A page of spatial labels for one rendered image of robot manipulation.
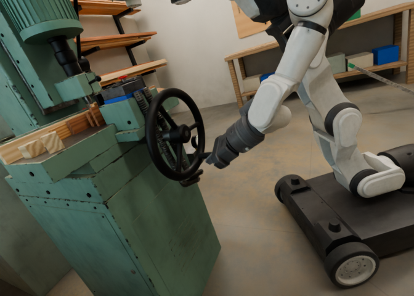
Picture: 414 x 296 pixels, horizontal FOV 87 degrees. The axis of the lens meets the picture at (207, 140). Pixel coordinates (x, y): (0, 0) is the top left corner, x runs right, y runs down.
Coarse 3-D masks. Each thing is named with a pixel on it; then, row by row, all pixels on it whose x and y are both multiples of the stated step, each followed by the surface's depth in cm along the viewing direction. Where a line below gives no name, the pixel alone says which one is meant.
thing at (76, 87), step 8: (88, 72) 74; (64, 80) 73; (72, 80) 72; (80, 80) 71; (88, 80) 74; (56, 88) 77; (64, 88) 75; (72, 88) 74; (80, 88) 72; (88, 88) 73; (96, 88) 76; (64, 96) 77; (72, 96) 75; (80, 96) 74; (88, 96) 77
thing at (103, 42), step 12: (72, 0) 258; (84, 0) 271; (96, 0) 286; (108, 0) 360; (84, 12) 308; (96, 12) 323; (108, 12) 342; (120, 12) 361; (132, 12) 384; (120, 24) 377; (96, 36) 279; (108, 36) 296; (120, 36) 314; (132, 36) 340; (144, 36) 377; (84, 48) 279; (96, 48) 291; (108, 48) 342; (132, 60) 396; (120, 72) 317; (132, 72) 325; (144, 72) 355; (108, 84) 312
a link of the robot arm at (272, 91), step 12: (264, 84) 50; (276, 84) 49; (288, 84) 49; (264, 96) 50; (276, 96) 48; (252, 108) 53; (264, 108) 50; (276, 108) 49; (252, 120) 53; (264, 120) 51
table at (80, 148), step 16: (96, 128) 69; (112, 128) 67; (144, 128) 66; (64, 144) 60; (80, 144) 58; (96, 144) 62; (112, 144) 67; (32, 160) 54; (48, 160) 51; (64, 160) 54; (80, 160) 58; (16, 176) 60; (32, 176) 55; (48, 176) 51; (64, 176) 54
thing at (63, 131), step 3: (150, 87) 106; (153, 87) 108; (57, 126) 69; (60, 126) 69; (63, 126) 69; (66, 126) 70; (51, 129) 67; (54, 129) 67; (57, 129) 68; (60, 129) 68; (63, 129) 69; (66, 129) 70; (69, 129) 71; (57, 132) 68; (60, 132) 68; (63, 132) 69; (66, 132) 70; (69, 132) 71; (60, 135) 68; (63, 135) 69; (66, 135) 70; (69, 135) 71; (60, 138) 68; (63, 138) 69
